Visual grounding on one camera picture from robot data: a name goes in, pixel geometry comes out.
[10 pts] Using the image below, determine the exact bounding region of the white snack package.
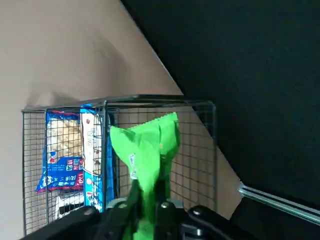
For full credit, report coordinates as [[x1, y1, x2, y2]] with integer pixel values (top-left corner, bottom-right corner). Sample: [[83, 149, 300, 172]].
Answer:
[[56, 192, 86, 217]]

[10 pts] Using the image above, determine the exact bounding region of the black wire basket shelf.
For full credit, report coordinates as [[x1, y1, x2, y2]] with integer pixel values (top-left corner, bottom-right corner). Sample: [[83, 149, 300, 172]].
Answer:
[[21, 94, 217, 237]]

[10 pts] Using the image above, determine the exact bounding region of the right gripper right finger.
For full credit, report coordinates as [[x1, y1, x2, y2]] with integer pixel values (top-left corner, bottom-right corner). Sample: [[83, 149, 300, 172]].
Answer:
[[152, 179, 241, 240]]

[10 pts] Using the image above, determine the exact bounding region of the blue snack bag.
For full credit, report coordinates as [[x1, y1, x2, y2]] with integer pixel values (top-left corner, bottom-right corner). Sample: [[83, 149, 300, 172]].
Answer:
[[35, 109, 85, 193]]

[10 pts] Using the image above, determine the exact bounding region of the aluminium profile rail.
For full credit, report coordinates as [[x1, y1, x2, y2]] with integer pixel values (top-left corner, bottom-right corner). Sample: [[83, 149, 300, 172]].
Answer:
[[237, 181, 320, 227]]

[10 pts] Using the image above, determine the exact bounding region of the green chips bag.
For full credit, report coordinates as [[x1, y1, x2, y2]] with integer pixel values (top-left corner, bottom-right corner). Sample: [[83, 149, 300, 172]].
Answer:
[[109, 111, 181, 240]]

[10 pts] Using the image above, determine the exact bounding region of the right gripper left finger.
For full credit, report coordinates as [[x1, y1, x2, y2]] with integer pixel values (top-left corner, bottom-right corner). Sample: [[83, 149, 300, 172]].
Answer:
[[21, 179, 142, 240]]

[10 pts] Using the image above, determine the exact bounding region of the long blue white cookie pack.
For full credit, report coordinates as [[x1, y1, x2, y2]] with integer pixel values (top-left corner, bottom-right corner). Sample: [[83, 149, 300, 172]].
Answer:
[[79, 103, 115, 213]]

